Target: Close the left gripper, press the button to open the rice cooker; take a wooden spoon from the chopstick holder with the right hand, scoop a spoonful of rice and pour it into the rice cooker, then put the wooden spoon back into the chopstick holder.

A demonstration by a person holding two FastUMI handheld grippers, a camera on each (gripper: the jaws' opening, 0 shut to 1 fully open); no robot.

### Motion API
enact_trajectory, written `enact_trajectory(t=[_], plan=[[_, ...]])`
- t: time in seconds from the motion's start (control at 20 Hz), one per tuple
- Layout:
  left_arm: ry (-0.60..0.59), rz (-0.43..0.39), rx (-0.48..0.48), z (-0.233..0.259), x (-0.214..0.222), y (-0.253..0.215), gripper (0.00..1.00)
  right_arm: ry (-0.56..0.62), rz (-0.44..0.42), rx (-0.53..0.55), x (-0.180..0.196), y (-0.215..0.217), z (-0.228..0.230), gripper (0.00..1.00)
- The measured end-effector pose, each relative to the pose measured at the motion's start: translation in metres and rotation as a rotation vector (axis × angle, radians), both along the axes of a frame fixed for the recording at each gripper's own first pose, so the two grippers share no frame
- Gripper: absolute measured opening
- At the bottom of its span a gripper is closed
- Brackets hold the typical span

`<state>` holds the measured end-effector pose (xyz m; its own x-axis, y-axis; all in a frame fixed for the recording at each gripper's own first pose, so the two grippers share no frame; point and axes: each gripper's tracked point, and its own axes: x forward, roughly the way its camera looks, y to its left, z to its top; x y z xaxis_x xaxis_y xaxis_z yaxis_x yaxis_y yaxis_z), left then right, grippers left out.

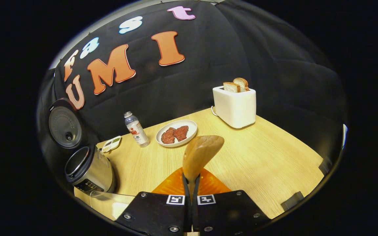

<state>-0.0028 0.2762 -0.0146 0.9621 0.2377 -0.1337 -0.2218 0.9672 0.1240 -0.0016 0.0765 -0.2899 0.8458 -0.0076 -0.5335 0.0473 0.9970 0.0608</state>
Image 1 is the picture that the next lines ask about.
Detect white toaster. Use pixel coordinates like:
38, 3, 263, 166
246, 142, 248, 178
212, 85, 257, 129

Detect white round plate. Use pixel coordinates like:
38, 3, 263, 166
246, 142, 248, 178
156, 119, 198, 148

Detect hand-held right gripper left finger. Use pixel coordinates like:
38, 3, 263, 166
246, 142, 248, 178
115, 167, 193, 236

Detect clear plastic drink bottle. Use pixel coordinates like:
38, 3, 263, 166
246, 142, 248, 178
124, 111, 150, 148

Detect black silver rice cooker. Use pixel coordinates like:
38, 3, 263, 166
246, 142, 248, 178
46, 98, 117, 194

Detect wooden spoon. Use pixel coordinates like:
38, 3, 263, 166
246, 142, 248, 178
182, 135, 225, 200

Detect clear rice container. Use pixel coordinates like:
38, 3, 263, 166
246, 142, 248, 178
90, 191, 136, 221

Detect black backdrop cloth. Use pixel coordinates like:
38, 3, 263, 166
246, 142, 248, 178
36, 0, 348, 184

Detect red meat piece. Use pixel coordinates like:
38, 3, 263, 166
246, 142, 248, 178
174, 126, 189, 142
161, 127, 176, 144

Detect small white sauce tray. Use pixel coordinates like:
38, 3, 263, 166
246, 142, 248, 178
101, 136, 122, 153

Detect black table edge clamp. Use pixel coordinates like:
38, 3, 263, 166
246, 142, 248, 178
281, 191, 305, 211
319, 157, 332, 175

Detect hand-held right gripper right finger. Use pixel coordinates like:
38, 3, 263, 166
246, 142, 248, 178
192, 167, 271, 236

